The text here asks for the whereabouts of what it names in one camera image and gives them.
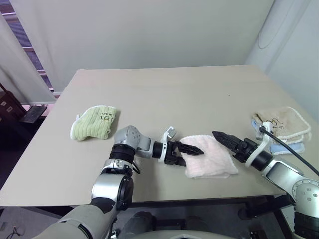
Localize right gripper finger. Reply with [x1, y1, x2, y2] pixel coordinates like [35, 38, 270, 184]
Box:
[212, 130, 242, 144]
[214, 134, 241, 151]

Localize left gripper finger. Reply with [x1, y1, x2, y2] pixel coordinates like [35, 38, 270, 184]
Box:
[172, 154, 187, 167]
[174, 141, 205, 156]

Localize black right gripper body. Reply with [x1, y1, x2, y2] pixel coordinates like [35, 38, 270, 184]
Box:
[232, 137, 260, 164]

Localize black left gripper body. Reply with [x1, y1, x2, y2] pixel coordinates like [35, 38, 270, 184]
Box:
[164, 140, 180, 165]

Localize pink fluffy towel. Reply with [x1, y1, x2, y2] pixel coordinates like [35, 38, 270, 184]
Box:
[178, 134, 239, 179]

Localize beige fluffy towel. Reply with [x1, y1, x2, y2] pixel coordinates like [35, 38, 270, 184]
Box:
[252, 106, 312, 144]

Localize green ribbed towel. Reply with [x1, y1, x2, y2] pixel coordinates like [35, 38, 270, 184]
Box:
[70, 106, 122, 142]

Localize black laptop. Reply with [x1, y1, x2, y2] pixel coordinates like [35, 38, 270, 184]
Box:
[19, 105, 48, 124]

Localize brown drawer cabinet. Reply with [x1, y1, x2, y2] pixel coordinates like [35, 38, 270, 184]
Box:
[0, 83, 27, 150]

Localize white curtain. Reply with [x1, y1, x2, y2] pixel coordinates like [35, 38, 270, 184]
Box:
[0, 12, 57, 105]

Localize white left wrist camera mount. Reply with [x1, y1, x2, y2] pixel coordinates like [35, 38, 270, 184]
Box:
[159, 126, 177, 164]

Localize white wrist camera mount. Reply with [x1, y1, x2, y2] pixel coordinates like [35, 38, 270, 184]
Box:
[244, 121, 275, 168]
[159, 126, 177, 164]

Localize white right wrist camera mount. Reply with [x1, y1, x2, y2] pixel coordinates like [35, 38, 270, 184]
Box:
[244, 121, 275, 168]

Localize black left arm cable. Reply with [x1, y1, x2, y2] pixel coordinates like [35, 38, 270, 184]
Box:
[128, 161, 142, 175]

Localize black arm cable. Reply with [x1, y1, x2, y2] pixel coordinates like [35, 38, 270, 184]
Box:
[128, 161, 142, 175]
[259, 126, 319, 176]

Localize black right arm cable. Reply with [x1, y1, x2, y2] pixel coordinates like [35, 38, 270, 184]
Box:
[259, 126, 319, 176]

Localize black table leg frame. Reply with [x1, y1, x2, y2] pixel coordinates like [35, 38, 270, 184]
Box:
[238, 194, 296, 239]

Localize black floor cable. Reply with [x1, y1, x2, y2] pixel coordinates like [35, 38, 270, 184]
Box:
[4, 225, 25, 239]

